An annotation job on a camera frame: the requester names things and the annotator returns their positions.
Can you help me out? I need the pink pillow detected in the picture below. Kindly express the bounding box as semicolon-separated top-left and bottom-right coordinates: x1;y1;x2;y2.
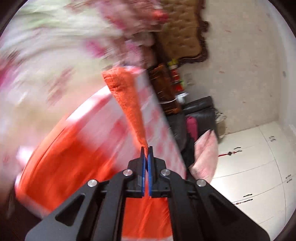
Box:
189;130;218;183

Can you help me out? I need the orange fleece pant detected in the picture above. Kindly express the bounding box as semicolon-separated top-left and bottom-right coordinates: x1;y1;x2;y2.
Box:
14;66;173;241

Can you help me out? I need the dark wooden nightstand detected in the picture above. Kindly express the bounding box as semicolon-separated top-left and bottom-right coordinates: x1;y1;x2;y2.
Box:
148;64;182;115

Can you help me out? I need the magenta garment on chair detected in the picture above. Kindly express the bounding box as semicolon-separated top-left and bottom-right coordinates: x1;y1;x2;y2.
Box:
186;116;198;141

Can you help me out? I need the white wardrobe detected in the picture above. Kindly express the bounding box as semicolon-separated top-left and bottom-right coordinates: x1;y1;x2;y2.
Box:
211;121;295;240

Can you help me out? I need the pink white checkered cloth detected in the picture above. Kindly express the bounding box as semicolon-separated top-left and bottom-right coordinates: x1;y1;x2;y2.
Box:
14;65;187;241

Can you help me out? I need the tufted tan headboard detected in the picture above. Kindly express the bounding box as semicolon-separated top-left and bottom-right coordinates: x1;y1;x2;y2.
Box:
157;0;209;65

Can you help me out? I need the floral bed sheet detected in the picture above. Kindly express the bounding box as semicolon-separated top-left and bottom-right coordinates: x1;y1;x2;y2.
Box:
1;1;168;202

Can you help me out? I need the black leather armchair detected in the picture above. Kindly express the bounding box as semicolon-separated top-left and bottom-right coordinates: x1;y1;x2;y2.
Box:
166;96;218;168

